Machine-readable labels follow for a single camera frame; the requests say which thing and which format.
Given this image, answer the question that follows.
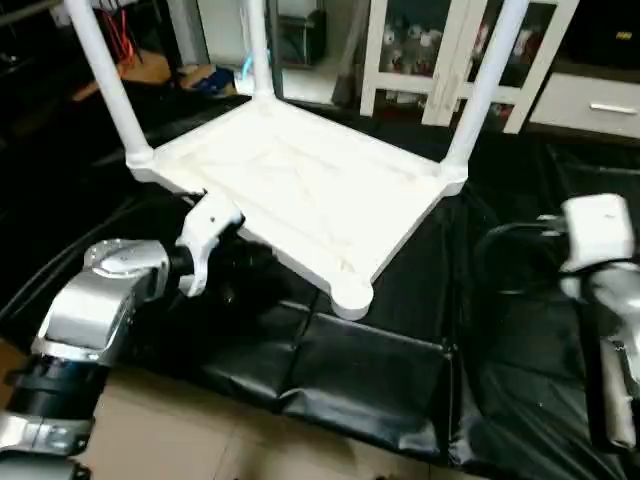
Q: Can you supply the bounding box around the brown cardboard box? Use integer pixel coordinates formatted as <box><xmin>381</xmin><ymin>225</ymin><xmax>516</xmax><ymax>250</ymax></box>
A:
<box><xmin>180</xmin><ymin>65</ymin><xmax>239</xmax><ymax>96</ymax></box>

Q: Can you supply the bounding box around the red cable bundle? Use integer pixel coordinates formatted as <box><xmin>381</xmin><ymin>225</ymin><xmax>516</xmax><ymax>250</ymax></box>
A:
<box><xmin>105</xmin><ymin>5</ymin><xmax>137</xmax><ymax>63</ymax></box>

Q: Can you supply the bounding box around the white plastic table top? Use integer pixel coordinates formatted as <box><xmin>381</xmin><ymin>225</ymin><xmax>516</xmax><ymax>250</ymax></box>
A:
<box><xmin>128</xmin><ymin>95</ymin><xmax>469</xmax><ymax>321</ymax></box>

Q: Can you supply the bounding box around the white drawer unit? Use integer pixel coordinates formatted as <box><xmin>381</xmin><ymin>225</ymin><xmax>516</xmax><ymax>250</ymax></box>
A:
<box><xmin>528</xmin><ymin>72</ymin><xmax>640</xmax><ymax>139</ymax></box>

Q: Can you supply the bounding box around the white plastic table leg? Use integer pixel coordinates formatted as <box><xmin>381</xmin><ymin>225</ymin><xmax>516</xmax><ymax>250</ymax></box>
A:
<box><xmin>440</xmin><ymin>0</ymin><xmax>531</xmax><ymax>186</ymax></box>
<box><xmin>243</xmin><ymin>0</ymin><xmax>275</xmax><ymax>103</ymax></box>
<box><xmin>62</xmin><ymin>0</ymin><xmax>156</xmax><ymax>171</ymax></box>

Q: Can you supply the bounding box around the black work mat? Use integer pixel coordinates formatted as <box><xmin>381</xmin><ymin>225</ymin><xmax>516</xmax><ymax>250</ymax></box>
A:
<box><xmin>0</xmin><ymin>80</ymin><xmax>640</xmax><ymax>471</ymax></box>

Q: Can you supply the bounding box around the grey metal pole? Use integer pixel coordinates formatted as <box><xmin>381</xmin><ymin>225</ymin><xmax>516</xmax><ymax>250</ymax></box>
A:
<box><xmin>269</xmin><ymin>0</ymin><xmax>287</xmax><ymax>101</ymax></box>

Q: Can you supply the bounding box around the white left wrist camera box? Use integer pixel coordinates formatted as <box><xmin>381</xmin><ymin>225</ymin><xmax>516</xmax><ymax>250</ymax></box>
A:
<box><xmin>178</xmin><ymin>192</ymin><xmax>244</xmax><ymax>298</ymax></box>

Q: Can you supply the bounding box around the white glass door cabinet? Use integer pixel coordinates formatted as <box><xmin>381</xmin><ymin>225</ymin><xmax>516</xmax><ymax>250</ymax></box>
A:
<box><xmin>360</xmin><ymin>0</ymin><xmax>581</xmax><ymax>134</ymax></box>

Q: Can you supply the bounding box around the white appliance cabinet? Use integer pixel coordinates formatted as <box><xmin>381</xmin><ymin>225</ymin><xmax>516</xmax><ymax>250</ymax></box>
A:
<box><xmin>195</xmin><ymin>0</ymin><xmax>326</xmax><ymax>71</ymax></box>

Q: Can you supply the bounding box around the black tv cabinet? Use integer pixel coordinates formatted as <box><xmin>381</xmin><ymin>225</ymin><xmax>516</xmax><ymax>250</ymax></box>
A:
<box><xmin>560</xmin><ymin>0</ymin><xmax>640</xmax><ymax>79</ymax></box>

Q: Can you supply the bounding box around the light blue mop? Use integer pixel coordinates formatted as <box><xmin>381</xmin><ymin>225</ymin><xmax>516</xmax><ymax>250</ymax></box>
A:
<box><xmin>236</xmin><ymin>45</ymin><xmax>257</xmax><ymax>89</ymax></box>

